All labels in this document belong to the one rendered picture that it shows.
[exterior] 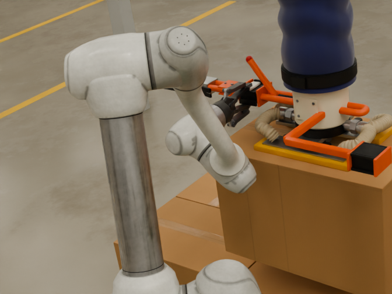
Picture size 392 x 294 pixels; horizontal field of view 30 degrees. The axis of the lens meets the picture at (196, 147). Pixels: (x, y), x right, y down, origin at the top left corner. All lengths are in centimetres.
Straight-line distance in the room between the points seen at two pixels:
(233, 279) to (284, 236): 66
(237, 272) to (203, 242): 114
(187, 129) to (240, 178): 21
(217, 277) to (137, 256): 19
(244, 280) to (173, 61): 53
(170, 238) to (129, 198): 127
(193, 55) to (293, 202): 81
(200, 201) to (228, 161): 112
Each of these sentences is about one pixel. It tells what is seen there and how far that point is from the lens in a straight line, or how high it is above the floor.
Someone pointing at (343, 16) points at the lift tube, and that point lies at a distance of 212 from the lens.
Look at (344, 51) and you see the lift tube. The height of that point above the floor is 138.
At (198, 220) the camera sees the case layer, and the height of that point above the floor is 54.
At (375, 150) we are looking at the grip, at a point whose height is 122.
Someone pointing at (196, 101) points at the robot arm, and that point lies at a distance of 184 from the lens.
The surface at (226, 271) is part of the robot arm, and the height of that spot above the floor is 109.
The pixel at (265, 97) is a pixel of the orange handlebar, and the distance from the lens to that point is 235.
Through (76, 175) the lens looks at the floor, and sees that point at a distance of 483.
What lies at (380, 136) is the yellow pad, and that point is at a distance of 229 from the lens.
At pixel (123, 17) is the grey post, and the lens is 536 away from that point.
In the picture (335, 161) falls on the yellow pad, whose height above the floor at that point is 109.
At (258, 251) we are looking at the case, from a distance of 245.
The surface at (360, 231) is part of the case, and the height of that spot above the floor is 90.
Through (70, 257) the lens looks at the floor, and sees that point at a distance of 398.
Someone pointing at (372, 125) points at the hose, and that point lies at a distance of 221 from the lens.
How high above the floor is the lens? 209
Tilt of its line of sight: 25 degrees down
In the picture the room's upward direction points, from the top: 9 degrees counter-clockwise
